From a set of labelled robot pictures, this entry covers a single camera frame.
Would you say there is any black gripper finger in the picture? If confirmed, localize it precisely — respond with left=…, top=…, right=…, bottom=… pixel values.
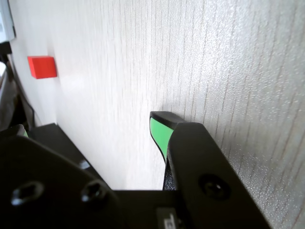
left=0, top=124, right=125, bottom=229

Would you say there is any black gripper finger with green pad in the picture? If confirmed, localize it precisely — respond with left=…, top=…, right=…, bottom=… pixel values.
left=149, top=111, right=272, bottom=229

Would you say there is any red wooden cube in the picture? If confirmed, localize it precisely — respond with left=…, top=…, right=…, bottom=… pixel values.
left=27, top=56, right=58, bottom=79

